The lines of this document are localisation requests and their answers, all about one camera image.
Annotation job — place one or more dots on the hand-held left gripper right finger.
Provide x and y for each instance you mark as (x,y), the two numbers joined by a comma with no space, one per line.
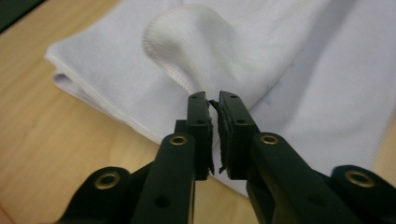
(274,174)

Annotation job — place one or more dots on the white towel with blue print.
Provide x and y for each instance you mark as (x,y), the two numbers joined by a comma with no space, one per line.
(124,62)

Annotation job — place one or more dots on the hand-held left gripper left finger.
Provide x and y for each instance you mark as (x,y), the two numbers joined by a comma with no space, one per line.
(174,174)

